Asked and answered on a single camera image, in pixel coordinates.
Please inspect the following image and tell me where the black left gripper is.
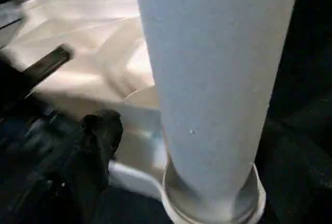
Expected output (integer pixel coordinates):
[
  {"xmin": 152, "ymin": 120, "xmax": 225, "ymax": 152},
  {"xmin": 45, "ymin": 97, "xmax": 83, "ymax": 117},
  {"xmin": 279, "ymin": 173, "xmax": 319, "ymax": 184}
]
[{"xmin": 0, "ymin": 43, "xmax": 76, "ymax": 117}]

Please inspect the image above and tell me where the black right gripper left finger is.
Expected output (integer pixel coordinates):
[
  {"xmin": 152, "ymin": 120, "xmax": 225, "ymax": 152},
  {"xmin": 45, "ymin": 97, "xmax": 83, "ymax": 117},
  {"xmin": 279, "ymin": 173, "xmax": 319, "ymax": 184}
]
[{"xmin": 25, "ymin": 108, "xmax": 125, "ymax": 224}]

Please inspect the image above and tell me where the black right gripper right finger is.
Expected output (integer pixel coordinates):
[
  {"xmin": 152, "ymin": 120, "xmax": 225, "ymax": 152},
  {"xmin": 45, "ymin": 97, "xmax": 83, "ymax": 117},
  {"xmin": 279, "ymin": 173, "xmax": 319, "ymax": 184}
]
[{"xmin": 255, "ymin": 120, "xmax": 332, "ymax": 224}]

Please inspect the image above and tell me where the white plastic table top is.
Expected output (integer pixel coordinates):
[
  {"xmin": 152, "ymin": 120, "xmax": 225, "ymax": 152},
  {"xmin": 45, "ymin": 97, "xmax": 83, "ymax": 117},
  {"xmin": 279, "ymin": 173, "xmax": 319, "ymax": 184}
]
[{"xmin": 0, "ymin": 0, "xmax": 267, "ymax": 224}]

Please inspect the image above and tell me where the white plastic table leg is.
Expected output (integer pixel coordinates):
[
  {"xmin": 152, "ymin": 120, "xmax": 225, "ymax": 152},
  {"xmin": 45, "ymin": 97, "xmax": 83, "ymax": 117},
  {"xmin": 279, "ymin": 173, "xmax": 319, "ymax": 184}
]
[{"xmin": 131, "ymin": 0, "xmax": 303, "ymax": 211}]

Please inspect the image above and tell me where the black table mat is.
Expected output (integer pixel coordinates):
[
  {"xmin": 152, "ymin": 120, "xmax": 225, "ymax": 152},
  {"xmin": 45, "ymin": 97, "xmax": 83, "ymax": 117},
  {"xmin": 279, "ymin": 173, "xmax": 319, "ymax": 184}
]
[{"xmin": 0, "ymin": 0, "xmax": 332, "ymax": 224}]

